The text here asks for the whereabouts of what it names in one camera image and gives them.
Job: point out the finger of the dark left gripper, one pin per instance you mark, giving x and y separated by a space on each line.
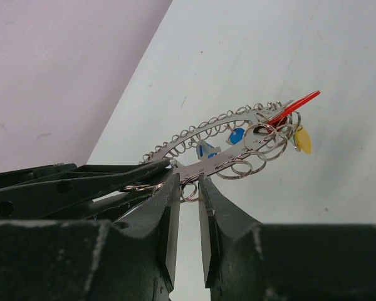
11 178
44 196

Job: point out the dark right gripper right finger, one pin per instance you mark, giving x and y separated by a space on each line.
244 259

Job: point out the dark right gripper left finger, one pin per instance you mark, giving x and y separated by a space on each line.
131 259

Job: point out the blue key tag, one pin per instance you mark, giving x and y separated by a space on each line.
235 136

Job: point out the yellow key tag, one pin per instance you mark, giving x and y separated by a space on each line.
302 141

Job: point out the red key tag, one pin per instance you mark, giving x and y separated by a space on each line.
291 106

